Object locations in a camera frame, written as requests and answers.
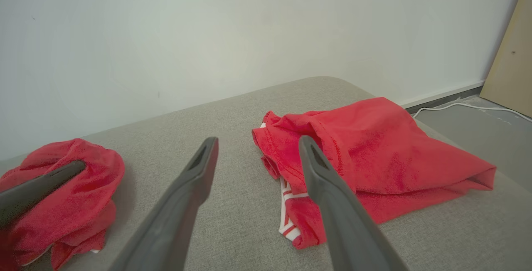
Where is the red jersey with black numbers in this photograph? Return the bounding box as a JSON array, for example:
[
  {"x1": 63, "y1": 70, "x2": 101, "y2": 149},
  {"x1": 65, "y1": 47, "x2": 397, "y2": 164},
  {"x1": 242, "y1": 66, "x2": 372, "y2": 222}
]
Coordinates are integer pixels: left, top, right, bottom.
[{"x1": 251, "y1": 97, "x2": 497, "y2": 250}]

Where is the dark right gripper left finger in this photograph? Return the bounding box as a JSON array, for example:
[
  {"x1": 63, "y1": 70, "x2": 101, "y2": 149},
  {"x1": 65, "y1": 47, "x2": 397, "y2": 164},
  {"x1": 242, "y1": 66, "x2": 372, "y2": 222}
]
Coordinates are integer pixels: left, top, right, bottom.
[{"x1": 109, "y1": 137, "x2": 219, "y2": 271}]

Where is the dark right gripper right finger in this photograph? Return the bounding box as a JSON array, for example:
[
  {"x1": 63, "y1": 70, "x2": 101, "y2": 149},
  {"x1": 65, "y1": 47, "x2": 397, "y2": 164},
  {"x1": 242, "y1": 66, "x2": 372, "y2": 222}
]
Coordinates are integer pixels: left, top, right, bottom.
[{"x1": 298, "y1": 135, "x2": 410, "y2": 271}]

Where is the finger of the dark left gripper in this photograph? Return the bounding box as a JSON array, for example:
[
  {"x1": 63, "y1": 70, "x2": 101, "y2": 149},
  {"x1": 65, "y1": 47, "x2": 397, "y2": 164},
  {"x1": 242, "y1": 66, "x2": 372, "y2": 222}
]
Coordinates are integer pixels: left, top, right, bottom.
[{"x1": 0, "y1": 160, "x2": 86, "y2": 228}]

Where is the white floor cable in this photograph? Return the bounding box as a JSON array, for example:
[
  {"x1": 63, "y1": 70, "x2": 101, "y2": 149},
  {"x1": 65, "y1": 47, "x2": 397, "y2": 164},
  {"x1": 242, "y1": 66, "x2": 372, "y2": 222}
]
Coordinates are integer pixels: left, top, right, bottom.
[{"x1": 411, "y1": 102, "x2": 532, "y2": 124}]

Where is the red garment with white bands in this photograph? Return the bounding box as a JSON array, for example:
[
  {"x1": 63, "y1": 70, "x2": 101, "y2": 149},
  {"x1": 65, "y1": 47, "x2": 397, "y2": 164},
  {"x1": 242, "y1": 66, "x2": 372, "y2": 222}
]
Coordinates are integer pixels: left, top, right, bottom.
[{"x1": 0, "y1": 138, "x2": 125, "y2": 271}]

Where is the light wooden panel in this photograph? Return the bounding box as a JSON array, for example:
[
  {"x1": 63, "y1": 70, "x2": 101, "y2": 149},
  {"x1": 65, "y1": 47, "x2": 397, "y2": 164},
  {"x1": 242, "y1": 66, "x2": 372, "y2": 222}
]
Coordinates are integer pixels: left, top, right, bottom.
[{"x1": 480, "y1": 0, "x2": 532, "y2": 118}]

